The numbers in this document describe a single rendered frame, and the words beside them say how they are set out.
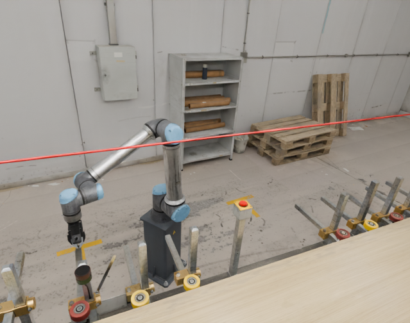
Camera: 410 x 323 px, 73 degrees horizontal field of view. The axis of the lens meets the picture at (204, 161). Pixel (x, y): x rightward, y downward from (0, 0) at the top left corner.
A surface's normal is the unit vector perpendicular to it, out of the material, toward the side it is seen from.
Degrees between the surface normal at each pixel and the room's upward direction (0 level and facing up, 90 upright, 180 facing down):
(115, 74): 90
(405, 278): 0
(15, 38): 90
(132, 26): 90
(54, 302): 0
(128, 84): 90
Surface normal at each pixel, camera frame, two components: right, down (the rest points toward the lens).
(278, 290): 0.06, -0.88
